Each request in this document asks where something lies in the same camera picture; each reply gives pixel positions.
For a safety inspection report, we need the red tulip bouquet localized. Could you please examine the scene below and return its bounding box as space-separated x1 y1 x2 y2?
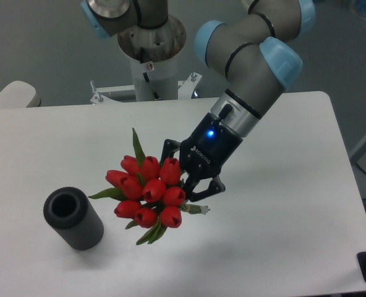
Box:
89 130 210 246

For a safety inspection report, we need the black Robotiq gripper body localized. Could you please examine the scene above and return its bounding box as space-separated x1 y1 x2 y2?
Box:
179 113 243 180

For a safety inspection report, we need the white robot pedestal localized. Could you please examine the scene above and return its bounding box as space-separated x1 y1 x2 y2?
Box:
117 15 186 98

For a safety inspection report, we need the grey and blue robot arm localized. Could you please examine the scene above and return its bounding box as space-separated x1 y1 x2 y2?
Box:
81 1 315 202

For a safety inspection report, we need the white chair armrest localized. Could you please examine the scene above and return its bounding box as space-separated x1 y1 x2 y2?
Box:
0 80 41 110

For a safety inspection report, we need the dark grey ribbed vase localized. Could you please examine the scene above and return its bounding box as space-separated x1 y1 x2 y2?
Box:
43 187 104 251

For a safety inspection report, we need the white metal base bracket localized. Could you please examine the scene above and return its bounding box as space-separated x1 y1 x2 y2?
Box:
90 72 203 105

